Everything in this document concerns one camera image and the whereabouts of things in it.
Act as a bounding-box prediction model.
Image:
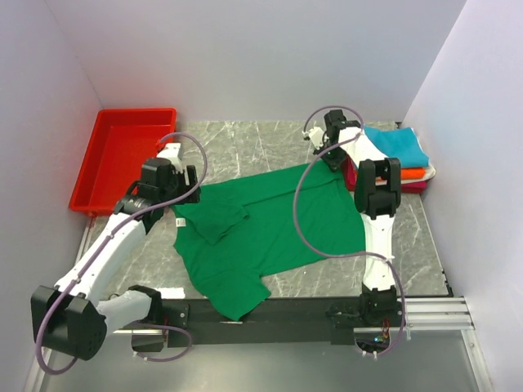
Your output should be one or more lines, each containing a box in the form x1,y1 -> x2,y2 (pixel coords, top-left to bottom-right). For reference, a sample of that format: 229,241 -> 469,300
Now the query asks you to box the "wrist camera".
156,142 -> 183,172
302,127 -> 325,149

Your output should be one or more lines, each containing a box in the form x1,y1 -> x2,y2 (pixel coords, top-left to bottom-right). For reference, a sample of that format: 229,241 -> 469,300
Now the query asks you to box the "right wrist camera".
302,127 -> 325,149

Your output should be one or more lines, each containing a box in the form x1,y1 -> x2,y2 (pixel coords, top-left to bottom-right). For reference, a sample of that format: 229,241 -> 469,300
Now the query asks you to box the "red plastic bin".
69,108 -> 177,216

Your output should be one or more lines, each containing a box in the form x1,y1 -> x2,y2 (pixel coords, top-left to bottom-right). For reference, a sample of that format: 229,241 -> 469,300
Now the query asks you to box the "teal folded shirt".
364,126 -> 430,168

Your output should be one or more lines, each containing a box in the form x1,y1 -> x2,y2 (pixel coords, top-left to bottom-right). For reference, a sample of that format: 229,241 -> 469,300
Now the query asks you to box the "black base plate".
114,297 -> 408,354

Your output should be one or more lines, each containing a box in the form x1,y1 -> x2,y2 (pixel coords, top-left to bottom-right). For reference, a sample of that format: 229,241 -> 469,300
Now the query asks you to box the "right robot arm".
320,107 -> 401,326

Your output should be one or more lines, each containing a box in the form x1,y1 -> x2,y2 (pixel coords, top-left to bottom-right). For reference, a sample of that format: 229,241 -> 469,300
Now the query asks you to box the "green t shirt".
172,163 -> 365,321

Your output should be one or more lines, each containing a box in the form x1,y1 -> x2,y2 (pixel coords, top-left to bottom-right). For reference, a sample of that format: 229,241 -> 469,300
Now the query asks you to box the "orange folded shirt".
400,167 -> 426,181

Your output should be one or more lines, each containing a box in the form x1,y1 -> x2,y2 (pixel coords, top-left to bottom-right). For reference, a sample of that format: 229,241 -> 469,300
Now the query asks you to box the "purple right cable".
293,105 -> 409,357

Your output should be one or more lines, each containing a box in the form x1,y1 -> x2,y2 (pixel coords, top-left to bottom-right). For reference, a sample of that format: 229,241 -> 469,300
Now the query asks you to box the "magenta folded shirt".
346,163 -> 429,195

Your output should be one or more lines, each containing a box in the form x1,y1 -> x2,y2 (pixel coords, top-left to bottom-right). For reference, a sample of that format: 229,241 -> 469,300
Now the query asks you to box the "aluminium rail frame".
22,216 -> 491,392

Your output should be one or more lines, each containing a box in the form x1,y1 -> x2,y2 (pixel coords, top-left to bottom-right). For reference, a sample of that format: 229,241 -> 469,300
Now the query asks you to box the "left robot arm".
30,158 -> 202,363

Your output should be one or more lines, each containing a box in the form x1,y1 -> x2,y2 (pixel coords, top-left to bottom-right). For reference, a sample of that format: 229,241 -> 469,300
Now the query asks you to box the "dark red folded shirt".
342,158 -> 357,191

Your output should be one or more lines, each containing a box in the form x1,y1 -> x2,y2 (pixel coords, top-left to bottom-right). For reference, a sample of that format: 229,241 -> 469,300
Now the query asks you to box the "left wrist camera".
156,142 -> 183,172

